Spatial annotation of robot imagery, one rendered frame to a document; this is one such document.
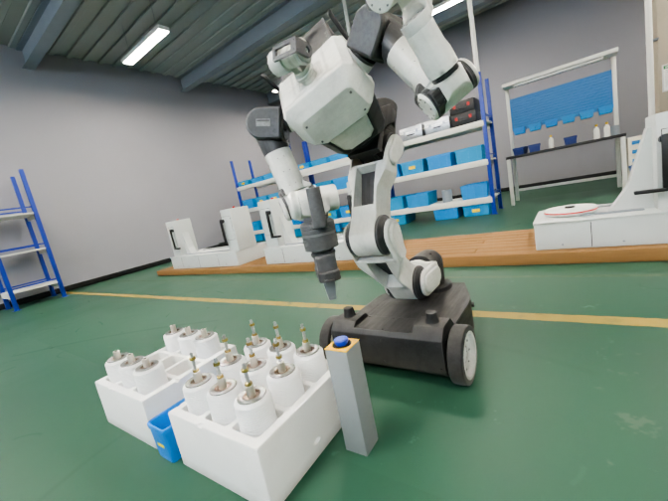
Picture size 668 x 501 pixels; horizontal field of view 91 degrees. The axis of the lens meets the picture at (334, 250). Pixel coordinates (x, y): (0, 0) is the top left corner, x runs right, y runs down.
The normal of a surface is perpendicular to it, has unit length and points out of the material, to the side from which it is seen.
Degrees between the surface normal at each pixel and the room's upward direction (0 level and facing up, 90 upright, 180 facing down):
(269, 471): 90
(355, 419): 90
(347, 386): 90
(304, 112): 100
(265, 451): 90
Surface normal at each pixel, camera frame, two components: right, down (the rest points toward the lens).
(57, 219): 0.80, -0.06
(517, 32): -0.56, 0.25
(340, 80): -0.26, 0.39
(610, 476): -0.19, -0.97
